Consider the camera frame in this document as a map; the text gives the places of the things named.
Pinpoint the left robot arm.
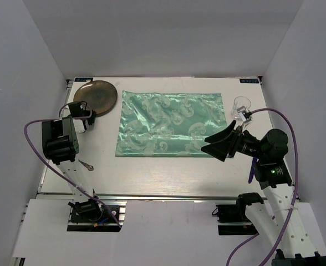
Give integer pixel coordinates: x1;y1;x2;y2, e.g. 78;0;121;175
41;101;103;222

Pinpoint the green satin patterned cloth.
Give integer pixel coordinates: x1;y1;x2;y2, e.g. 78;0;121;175
115;91;227;157

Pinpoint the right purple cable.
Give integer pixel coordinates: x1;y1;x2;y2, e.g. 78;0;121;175
226;108;299;266

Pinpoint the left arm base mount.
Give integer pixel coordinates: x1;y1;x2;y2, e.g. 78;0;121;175
67;199;125;233

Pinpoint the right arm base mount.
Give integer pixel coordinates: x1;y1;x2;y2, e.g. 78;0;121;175
211;192;264;236

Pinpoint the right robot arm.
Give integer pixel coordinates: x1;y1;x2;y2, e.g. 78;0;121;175
201;121;326;265

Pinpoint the blue table sticker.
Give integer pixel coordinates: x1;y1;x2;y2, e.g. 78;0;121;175
240;79;259;84
74;77;93;83

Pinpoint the clear drinking glass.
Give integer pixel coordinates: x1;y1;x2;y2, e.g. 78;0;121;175
231;96;251;120

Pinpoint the aluminium table edge rail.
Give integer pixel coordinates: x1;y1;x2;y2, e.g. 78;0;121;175
38;193;299;202

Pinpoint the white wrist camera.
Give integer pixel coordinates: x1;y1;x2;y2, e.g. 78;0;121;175
237;106;252;129
73;119;89;134

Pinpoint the left blue table sticker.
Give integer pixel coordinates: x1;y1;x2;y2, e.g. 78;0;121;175
74;77;93;83

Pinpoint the right blue table sticker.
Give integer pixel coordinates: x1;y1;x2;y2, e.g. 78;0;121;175
240;79;259;84

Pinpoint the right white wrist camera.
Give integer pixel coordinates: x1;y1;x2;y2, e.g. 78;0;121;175
237;106;252;129

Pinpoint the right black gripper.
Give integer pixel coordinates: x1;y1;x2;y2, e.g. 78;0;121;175
201;119;267;161

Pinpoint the iridescent ornate fork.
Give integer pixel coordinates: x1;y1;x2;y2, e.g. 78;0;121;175
78;160;94;171

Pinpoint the brown speckled ceramic plate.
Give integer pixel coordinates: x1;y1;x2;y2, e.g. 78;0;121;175
73;80;118;116

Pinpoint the purple handled knife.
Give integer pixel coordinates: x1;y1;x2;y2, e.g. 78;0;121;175
248;157;257;183

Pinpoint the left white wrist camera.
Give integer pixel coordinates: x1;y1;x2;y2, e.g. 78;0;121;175
73;119;89;134

